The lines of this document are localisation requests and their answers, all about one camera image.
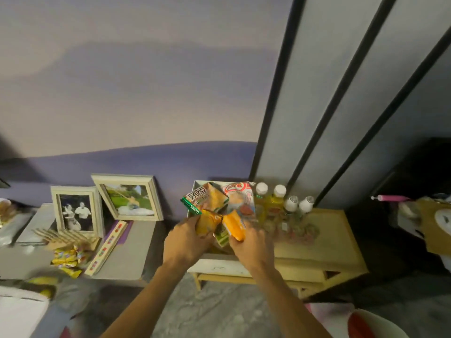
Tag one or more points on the person's right hand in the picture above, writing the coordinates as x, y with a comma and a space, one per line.
255, 249

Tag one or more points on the person's left hand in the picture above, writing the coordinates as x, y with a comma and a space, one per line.
183, 246

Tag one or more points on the orange snack packet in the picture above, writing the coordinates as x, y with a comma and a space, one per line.
235, 225

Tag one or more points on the yellow bread snack packet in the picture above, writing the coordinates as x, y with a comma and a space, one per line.
208, 221

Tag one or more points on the white cardboard box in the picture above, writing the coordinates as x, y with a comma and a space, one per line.
218, 269

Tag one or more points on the yellow juice bottle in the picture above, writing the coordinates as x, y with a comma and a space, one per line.
279, 204
261, 204

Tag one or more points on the white blue snack packet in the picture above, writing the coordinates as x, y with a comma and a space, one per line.
241, 198

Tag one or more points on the green chips snack packet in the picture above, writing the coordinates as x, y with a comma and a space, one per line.
208, 197

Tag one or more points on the small white milk bottle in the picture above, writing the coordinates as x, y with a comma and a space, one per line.
306, 205
291, 204

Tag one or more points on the yellow candy wrappers pile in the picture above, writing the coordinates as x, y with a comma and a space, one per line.
68, 260

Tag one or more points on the red plastic bowl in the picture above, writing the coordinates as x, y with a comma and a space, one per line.
361, 329

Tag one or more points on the cream trash bin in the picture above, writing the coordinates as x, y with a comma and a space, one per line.
391, 323

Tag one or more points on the white snack basket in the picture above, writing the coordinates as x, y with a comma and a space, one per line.
21, 313

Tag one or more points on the person's right forearm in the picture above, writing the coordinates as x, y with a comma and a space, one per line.
292, 306

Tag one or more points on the person's left forearm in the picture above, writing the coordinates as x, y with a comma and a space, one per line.
148, 302

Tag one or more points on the purple paper sheet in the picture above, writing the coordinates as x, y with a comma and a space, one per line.
126, 232

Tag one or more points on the wooden strip red marks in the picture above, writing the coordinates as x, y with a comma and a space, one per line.
105, 248

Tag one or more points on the yellow wooden stool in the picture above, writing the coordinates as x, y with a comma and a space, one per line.
334, 242

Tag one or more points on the wooden stick rack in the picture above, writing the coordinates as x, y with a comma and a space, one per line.
63, 237

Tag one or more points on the pink white pen tool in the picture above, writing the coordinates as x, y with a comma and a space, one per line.
391, 198

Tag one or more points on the pink stool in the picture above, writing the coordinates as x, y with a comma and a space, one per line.
66, 332

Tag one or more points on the grey flat packet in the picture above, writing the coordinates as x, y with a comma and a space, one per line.
38, 223

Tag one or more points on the white child sandal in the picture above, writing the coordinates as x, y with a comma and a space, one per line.
444, 218
407, 209

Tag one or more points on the silver foil packet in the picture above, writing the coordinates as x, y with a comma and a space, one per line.
14, 228

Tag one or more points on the brown cardboard sheet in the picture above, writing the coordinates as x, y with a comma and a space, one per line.
431, 239

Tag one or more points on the green landscape photo frame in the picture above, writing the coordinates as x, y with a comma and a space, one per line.
128, 198

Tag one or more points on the black white photo frame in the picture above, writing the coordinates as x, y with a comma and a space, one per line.
77, 211

